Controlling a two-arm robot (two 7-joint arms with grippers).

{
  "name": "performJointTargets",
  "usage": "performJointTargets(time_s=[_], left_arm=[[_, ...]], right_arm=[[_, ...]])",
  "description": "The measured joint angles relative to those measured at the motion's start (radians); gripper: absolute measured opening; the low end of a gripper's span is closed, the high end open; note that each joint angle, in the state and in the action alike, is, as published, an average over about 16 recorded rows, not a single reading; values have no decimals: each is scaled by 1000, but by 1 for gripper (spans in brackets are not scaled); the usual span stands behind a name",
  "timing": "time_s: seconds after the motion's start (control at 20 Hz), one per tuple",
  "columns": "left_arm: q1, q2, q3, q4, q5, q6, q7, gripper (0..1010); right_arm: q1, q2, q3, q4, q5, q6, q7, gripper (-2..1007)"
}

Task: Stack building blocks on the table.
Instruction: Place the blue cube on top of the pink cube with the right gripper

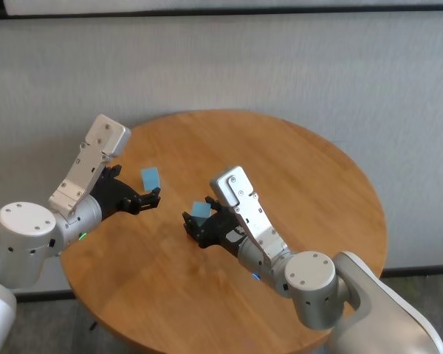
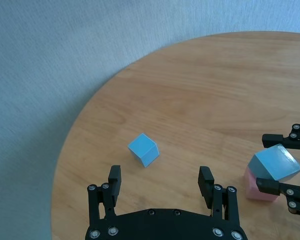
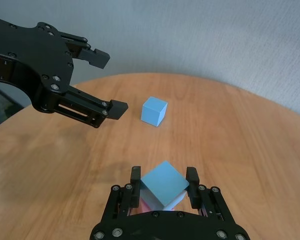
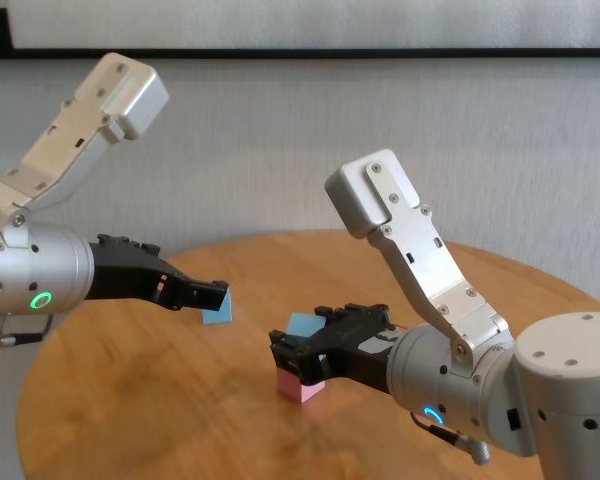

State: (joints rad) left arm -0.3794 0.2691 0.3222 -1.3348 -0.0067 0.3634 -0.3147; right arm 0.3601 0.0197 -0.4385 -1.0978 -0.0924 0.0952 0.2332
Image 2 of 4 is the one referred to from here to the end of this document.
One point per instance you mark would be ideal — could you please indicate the blue cube block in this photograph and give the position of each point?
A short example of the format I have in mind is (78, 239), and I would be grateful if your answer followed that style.
(142, 150)
(275, 162)

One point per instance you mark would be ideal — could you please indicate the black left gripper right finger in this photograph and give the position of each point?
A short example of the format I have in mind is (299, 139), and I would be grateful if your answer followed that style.
(207, 187)

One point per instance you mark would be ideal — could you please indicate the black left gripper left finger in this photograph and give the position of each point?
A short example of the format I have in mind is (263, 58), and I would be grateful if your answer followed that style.
(115, 187)

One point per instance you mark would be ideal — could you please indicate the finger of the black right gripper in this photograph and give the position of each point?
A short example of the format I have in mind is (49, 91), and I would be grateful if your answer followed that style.
(272, 140)
(270, 186)

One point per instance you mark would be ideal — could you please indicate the pink cube block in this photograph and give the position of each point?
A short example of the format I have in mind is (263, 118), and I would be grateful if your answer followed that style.
(251, 187)

